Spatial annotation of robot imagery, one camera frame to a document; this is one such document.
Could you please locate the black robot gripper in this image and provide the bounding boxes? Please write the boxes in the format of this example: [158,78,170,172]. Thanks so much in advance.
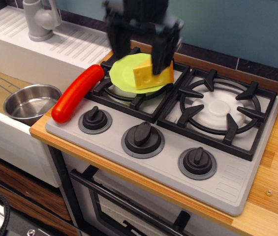
[103,0,184,75]

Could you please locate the yellow toy cheese wedge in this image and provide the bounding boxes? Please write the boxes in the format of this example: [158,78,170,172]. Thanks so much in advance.
[133,59,174,89]

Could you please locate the light green plastic plate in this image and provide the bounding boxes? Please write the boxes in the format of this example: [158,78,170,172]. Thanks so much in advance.
[109,53,165,94]

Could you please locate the red toy sausage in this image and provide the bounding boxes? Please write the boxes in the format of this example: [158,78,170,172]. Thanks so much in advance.
[51,64,104,123]

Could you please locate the small stainless steel pot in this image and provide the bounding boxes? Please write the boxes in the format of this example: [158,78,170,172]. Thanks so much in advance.
[0,77,62,126]

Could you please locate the white toy sink unit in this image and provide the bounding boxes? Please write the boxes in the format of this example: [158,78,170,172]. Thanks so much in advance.
[0,6,111,187]

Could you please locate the black left burner grate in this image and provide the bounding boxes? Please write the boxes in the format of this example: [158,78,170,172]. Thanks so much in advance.
[85,55,190,123]

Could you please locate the black left stove knob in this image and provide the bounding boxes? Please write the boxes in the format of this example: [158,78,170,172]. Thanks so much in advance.
[78,106,113,135]

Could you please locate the black stove knob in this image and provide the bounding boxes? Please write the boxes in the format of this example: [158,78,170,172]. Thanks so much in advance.
[178,147,217,180]
[78,106,113,135]
[121,121,165,159]

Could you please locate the black middle stove knob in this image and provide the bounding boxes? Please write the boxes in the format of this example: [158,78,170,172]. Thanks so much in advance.
[121,121,165,159]

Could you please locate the grey toy faucet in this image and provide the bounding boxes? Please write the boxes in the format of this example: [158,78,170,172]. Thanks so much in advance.
[23,0,61,42]

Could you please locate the black right stove knob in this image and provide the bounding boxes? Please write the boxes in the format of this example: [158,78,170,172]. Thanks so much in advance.
[178,147,217,180]

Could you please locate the grey toy stove top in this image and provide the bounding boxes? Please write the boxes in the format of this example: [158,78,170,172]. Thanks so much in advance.
[45,99,266,215]

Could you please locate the wooden drawer fronts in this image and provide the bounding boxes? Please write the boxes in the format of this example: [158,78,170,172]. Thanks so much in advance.
[0,159,78,236]

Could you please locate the black oven door handle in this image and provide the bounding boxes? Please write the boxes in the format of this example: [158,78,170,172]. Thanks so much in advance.
[69,166,190,236]

